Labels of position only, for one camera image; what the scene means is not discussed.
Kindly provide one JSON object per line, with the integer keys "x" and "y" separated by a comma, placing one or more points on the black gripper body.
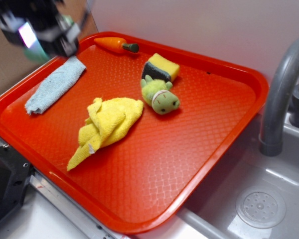
{"x": 25, "y": 21}

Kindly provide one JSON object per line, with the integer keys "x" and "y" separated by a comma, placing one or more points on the light blue folded towel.
{"x": 55, "y": 86}

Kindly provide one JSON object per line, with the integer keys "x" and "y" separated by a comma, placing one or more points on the orange toy carrot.
{"x": 116, "y": 44}

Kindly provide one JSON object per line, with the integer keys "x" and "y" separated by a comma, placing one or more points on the yellow crumpled cloth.
{"x": 108, "y": 122}

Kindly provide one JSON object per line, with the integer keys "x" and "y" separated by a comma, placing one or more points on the yellow green sponge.
{"x": 160, "y": 68}

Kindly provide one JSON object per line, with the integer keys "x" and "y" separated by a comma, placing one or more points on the green plush toy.
{"x": 156, "y": 93}

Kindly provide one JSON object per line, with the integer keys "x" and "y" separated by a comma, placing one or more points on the red plastic tray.
{"x": 139, "y": 182}

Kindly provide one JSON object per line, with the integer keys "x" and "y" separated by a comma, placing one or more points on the grey toy faucet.
{"x": 283, "y": 96}

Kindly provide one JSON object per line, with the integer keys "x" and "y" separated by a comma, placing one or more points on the grey toy sink basin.
{"x": 211, "y": 208}

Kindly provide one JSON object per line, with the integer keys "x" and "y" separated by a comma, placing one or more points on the sink drain strainer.
{"x": 260, "y": 207}

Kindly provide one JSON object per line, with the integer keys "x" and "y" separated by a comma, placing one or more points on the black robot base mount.
{"x": 15, "y": 173}

